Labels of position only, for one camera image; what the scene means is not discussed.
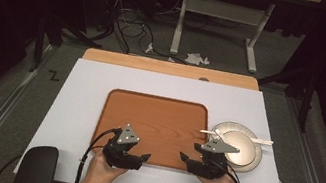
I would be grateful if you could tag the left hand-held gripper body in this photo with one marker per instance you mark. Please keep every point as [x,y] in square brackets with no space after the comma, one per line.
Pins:
[115,156]

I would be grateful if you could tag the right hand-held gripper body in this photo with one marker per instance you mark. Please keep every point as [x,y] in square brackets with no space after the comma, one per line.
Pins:
[210,167]

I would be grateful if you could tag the person's left hand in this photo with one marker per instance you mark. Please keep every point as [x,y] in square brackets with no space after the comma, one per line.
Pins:
[102,172]

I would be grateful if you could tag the brown wooden tray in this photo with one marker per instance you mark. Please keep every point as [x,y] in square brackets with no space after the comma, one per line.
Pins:
[158,124]

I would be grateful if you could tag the small beige plate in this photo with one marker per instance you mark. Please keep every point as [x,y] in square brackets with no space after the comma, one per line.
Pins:
[240,149]

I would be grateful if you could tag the large beige plate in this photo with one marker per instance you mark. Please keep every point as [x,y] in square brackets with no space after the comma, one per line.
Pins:
[245,167]

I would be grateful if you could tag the long white stick utensil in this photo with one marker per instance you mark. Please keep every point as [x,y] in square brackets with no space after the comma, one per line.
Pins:
[262,141]

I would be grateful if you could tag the white board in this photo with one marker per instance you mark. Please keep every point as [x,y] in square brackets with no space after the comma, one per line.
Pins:
[82,97]

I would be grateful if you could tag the black chair back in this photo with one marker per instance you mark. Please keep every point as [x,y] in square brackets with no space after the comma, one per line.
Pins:
[37,167]

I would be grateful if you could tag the wooden table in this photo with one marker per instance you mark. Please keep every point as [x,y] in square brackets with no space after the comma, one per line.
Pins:
[155,66]

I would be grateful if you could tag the crumpled white paper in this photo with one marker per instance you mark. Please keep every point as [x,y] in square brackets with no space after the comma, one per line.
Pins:
[196,59]

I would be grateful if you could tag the small white paper scrap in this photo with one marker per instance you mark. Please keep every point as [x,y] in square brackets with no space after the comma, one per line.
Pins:
[149,48]

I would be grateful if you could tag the black metal stand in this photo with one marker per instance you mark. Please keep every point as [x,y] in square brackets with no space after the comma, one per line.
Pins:
[45,37]
[306,93]

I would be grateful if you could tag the white desk frame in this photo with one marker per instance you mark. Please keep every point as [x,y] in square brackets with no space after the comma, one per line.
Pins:
[222,10]

